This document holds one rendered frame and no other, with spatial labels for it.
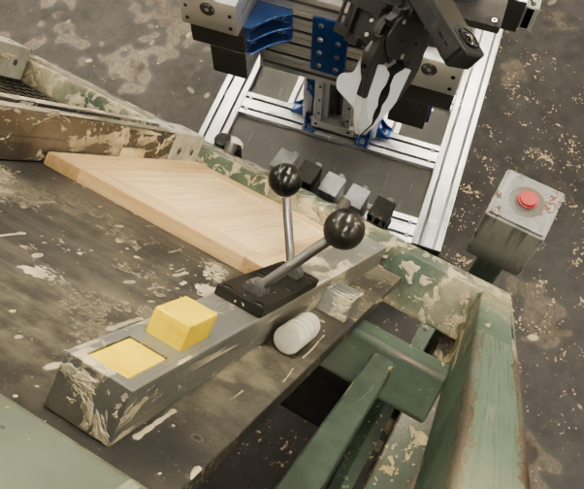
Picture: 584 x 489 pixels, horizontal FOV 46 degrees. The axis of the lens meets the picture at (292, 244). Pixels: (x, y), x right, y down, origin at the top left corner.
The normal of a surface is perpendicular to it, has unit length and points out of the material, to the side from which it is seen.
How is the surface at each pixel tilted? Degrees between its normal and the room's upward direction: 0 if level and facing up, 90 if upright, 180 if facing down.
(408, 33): 74
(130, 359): 54
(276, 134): 0
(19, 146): 90
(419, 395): 36
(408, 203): 0
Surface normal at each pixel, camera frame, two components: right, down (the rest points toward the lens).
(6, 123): 0.87, 0.45
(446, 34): -0.70, 0.09
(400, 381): -0.29, 0.08
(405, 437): 0.01, -0.45
